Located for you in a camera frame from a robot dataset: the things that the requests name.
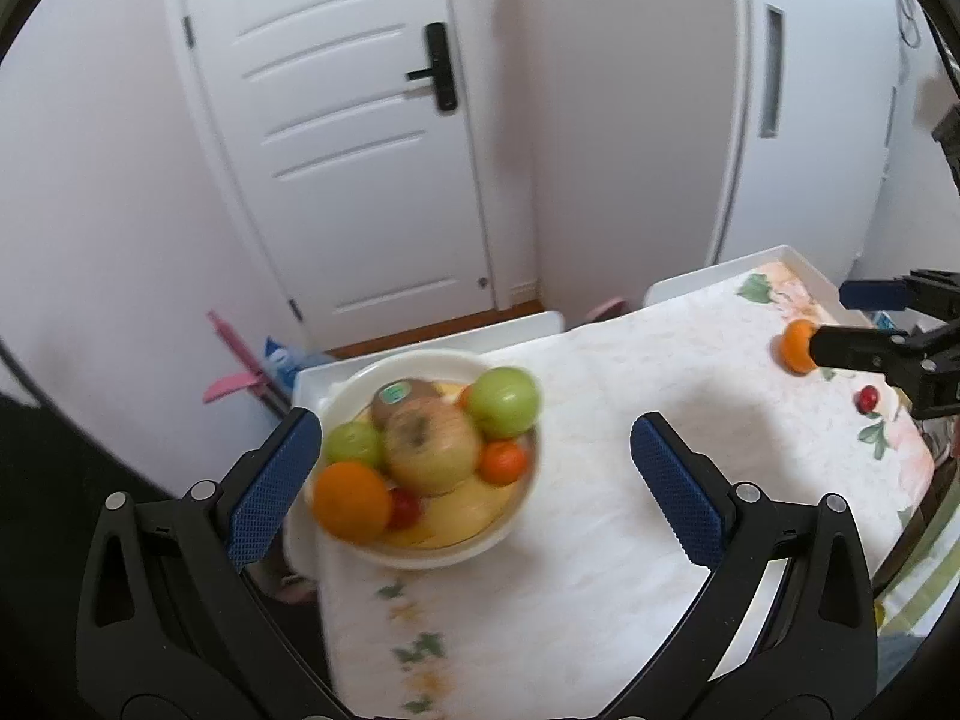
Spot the blue water bottle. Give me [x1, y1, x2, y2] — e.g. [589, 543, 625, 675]
[263, 337, 335, 392]

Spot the large green apple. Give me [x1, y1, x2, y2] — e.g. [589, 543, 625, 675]
[466, 366, 540, 440]

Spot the black door handle lock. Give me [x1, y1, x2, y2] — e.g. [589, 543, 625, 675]
[405, 21, 459, 114]

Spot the cherry tomato near plate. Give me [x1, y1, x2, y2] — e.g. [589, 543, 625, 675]
[387, 488, 423, 532]

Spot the smaller green apple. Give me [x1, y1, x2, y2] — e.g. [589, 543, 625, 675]
[322, 421, 382, 470]

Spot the orange mandarin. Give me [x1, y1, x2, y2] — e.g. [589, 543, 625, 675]
[478, 440, 529, 488]

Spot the orange behind apple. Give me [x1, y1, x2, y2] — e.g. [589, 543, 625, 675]
[311, 461, 392, 546]

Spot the cream plate with duck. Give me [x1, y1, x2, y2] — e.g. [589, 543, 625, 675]
[302, 349, 542, 569]

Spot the yellow-brown apple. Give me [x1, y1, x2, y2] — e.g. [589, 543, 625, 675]
[382, 398, 483, 497]

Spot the white wardrobe door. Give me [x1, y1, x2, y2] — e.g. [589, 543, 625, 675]
[719, 0, 900, 281]

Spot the mandarin at right edge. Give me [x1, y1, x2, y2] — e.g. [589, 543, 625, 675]
[778, 319, 818, 376]

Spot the brown kiwi with sticker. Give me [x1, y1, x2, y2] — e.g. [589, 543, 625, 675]
[370, 379, 441, 429]

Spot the cherry tomato at right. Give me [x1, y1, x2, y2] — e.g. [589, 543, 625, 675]
[857, 385, 880, 413]

